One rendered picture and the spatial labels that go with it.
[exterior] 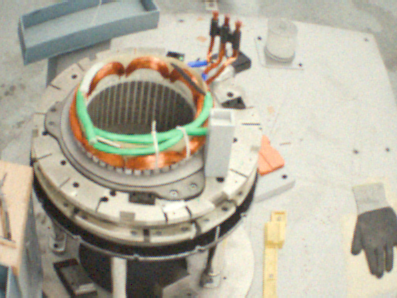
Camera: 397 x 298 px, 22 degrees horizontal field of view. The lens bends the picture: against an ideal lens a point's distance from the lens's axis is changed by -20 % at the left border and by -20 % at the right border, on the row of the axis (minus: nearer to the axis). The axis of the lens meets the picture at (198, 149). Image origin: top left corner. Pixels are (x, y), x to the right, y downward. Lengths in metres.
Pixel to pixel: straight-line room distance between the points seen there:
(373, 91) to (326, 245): 0.42
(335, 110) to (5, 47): 1.55
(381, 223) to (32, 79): 1.61
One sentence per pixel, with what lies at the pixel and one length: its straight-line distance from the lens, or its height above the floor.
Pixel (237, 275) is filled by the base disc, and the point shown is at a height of 0.80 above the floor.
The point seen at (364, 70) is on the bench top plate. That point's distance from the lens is 2.19.
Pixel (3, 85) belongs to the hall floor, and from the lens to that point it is 3.21.
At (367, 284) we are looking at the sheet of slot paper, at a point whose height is 0.78.
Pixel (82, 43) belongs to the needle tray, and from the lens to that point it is 1.76.
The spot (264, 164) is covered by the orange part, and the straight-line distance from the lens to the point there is 1.91.
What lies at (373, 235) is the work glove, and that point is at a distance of 1.85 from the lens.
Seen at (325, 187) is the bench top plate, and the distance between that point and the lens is 1.93.
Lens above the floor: 2.20
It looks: 46 degrees down
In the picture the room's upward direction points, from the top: 7 degrees clockwise
